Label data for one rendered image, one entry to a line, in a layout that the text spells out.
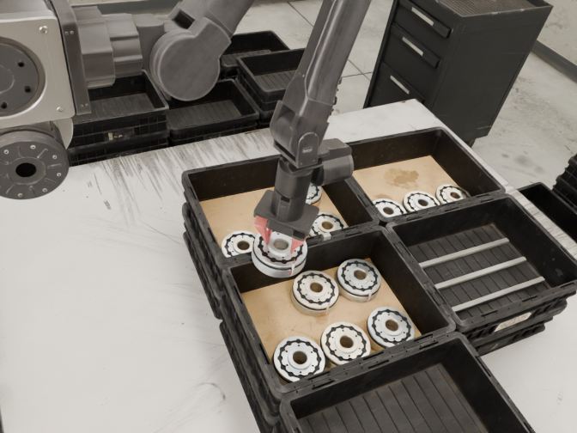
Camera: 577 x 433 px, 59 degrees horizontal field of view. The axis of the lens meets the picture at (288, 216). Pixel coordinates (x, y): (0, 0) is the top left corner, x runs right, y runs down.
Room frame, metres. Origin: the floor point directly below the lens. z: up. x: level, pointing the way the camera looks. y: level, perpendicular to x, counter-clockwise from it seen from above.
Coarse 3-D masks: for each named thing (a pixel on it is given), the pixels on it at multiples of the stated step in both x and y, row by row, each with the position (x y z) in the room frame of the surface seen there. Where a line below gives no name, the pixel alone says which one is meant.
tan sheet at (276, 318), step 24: (264, 288) 0.69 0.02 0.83; (288, 288) 0.71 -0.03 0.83; (384, 288) 0.76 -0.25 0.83; (264, 312) 0.63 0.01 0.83; (288, 312) 0.64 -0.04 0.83; (336, 312) 0.67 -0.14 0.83; (360, 312) 0.68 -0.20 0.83; (264, 336) 0.57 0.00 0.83; (288, 336) 0.58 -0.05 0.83; (312, 336) 0.60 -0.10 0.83
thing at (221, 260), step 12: (264, 156) 1.03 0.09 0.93; (276, 156) 1.04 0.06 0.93; (204, 168) 0.94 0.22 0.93; (216, 168) 0.95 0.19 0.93; (348, 180) 1.00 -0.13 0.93; (192, 204) 0.82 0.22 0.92; (204, 216) 0.78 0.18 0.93; (372, 216) 0.88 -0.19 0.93; (204, 228) 0.75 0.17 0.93; (348, 228) 0.83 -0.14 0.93; (360, 228) 0.84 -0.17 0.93; (312, 240) 0.77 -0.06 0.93; (216, 252) 0.69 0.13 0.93; (216, 264) 0.67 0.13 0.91
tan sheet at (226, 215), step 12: (252, 192) 0.99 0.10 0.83; (324, 192) 1.05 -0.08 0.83; (204, 204) 0.91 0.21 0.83; (216, 204) 0.92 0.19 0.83; (228, 204) 0.93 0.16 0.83; (240, 204) 0.94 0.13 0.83; (252, 204) 0.95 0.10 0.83; (324, 204) 1.00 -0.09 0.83; (216, 216) 0.88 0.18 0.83; (228, 216) 0.89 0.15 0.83; (240, 216) 0.90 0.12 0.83; (252, 216) 0.91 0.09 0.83; (216, 228) 0.84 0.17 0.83; (228, 228) 0.85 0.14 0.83; (240, 228) 0.86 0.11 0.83; (252, 228) 0.87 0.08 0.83; (216, 240) 0.81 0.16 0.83
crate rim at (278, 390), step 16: (320, 240) 0.78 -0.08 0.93; (336, 240) 0.79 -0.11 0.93; (400, 256) 0.78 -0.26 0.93; (224, 272) 0.64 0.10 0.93; (416, 272) 0.74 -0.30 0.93; (240, 304) 0.57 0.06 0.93; (240, 320) 0.55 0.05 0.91; (448, 320) 0.63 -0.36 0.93; (256, 336) 0.51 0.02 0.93; (432, 336) 0.59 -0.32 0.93; (256, 352) 0.48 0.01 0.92; (384, 352) 0.53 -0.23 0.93; (272, 368) 0.45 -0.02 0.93; (336, 368) 0.48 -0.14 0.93; (352, 368) 0.48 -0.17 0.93; (272, 384) 0.42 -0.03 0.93; (288, 384) 0.43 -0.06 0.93; (304, 384) 0.43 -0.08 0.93
